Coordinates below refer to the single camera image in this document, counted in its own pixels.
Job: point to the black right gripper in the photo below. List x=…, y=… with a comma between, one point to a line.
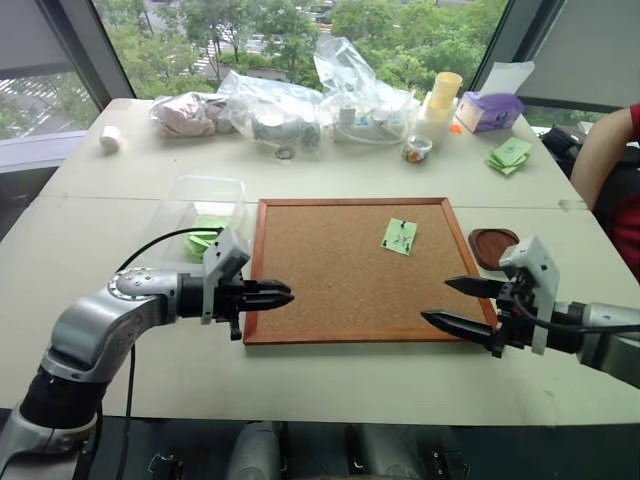
x=517, y=320

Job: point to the plastic bag with pink cloth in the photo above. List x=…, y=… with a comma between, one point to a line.
x=185, y=115

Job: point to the purple tissue box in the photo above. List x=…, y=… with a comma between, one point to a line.
x=490, y=112

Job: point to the loose green notes stack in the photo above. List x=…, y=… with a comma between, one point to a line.
x=509, y=156

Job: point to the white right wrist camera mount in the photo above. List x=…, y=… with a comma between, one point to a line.
x=537, y=265

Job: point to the small white roll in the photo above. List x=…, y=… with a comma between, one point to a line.
x=110, y=137

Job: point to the dark window frame post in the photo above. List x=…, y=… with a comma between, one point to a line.
x=85, y=45
x=510, y=35

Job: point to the wood framed cork board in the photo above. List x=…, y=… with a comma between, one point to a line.
x=345, y=280

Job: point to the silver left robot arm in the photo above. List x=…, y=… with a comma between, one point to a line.
x=100, y=320

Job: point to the clear plastic container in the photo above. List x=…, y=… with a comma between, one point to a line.
x=210, y=192

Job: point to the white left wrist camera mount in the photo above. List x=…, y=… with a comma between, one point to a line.
x=227, y=252

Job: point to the green sticky note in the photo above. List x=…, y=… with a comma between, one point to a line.
x=397, y=237

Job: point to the white translucent plastic tub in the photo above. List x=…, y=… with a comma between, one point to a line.
x=434, y=127

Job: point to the dark rounded shape under table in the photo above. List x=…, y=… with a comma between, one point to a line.
x=390, y=452

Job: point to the plastic bag with grey parts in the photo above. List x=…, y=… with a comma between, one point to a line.
x=280, y=120

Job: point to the grey rounded shape under table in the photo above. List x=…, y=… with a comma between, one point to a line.
x=257, y=452

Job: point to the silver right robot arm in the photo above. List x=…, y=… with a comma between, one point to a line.
x=605, y=330

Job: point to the small glass jar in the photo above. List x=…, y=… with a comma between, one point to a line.
x=416, y=150

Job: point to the pale yellow plastic cup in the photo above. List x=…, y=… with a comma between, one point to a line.
x=444, y=90

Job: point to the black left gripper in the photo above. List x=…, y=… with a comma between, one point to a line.
x=232, y=300

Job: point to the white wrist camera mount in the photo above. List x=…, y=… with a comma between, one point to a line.
x=537, y=265
x=227, y=252

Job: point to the small orange object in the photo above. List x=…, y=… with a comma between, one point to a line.
x=454, y=129

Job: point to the brown wooden dish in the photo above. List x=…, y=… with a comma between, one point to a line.
x=492, y=247

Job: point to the person's red shirt torso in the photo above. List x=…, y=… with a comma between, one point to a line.
x=631, y=225

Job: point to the plastic bag with power strip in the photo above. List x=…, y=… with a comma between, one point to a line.
x=360, y=105

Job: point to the white tissue sheet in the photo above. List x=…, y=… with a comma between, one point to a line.
x=510, y=77

